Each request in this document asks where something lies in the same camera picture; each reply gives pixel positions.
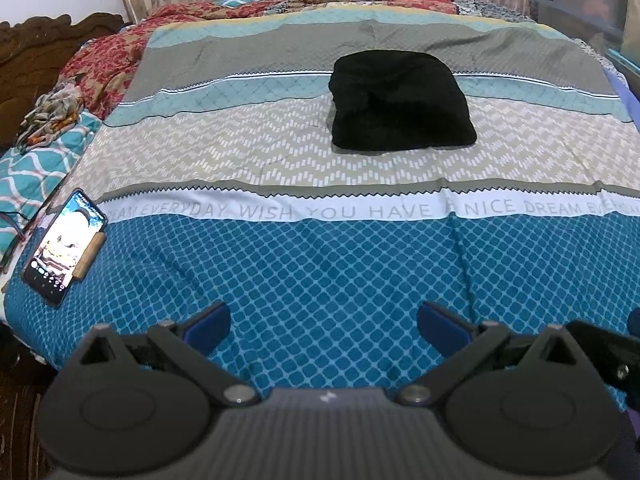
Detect crumpled multicolour cloth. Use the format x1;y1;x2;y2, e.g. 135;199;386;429
16;81;87;155

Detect red floral blanket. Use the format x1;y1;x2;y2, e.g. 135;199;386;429
57;0;456;121

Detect black white patterned cloth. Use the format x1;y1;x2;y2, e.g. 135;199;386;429
452;0;540;25

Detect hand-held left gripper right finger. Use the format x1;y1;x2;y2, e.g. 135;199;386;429
397;302;581;406

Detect black smartphone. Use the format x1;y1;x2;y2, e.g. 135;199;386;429
22;187;108;308

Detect patterned teal grey bedspread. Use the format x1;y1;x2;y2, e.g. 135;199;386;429
2;7;640;411

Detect clear plastic storage bin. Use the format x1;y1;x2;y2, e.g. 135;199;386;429
529;0;640;61

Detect black pants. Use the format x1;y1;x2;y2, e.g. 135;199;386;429
327;50;478;152

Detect black cable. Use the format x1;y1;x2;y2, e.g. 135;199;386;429
0;209;56;275

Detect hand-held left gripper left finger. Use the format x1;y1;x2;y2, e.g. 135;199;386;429
75;301;260;407

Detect small wooden stick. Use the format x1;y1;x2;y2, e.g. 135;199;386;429
74;231;107;282

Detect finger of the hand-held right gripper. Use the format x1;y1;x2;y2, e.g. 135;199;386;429
567;307;640;396

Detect teal white wavy pillow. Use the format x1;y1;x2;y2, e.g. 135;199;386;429
0;110;102;283

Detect purple floor mat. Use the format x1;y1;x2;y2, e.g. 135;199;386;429
622;402;640;456

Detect dark carved wooden headboard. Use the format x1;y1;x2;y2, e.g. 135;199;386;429
0;15;132;151

